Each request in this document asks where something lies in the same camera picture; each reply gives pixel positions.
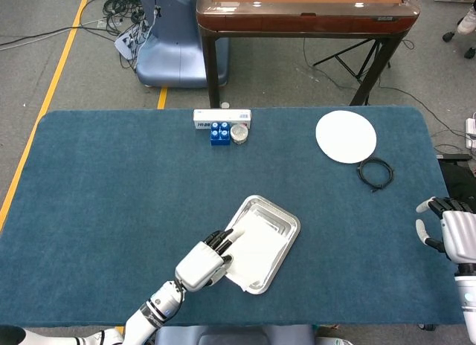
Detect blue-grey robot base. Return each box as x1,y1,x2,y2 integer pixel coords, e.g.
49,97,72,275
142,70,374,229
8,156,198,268
135,0,230,89

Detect white shoe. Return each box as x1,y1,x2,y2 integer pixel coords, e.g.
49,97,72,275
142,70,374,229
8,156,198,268
457,6,476,36

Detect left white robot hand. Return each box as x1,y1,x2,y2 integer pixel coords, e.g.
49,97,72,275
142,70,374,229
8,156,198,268
174,228,246,292

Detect blue building block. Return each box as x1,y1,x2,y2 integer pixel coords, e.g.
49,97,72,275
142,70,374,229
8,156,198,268
209,121,232,147

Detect silver metal tray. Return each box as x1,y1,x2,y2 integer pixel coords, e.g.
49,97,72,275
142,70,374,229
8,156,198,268
226,194,301,295

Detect black coiled cable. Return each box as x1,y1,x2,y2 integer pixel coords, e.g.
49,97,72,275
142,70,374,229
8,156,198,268
356,157,395,194

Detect tangled black floor cables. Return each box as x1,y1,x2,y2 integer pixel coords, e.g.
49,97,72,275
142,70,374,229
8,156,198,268
102,0,157,71

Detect plain white power strip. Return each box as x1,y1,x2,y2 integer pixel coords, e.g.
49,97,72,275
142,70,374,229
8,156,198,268
465,117,476,149

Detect white cloth napkin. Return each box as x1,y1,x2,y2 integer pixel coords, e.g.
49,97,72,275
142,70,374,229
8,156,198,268
225,210,289,293

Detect blue felt table cover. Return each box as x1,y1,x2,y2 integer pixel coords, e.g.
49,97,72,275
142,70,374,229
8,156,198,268
0,106,476,327

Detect blue-grey robot torso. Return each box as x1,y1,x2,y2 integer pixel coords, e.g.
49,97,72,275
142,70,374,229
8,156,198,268
154,324,317,345

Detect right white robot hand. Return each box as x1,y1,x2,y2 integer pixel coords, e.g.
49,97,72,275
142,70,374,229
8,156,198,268
415,196,476,266

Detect white round plate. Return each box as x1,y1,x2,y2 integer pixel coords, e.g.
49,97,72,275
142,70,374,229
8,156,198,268
315,109,378,164

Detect white toothpaste box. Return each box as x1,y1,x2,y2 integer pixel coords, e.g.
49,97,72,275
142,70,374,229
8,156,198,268
193,109,252,131

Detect clear round clip container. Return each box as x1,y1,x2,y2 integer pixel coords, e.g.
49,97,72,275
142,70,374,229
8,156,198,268
230,123,249,145

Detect brown mahjong table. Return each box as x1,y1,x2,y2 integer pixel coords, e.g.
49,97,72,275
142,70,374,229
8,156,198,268
196,0,421,109

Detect white power strip with plugs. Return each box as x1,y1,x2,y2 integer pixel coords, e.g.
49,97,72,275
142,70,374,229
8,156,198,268
114,27,149,59

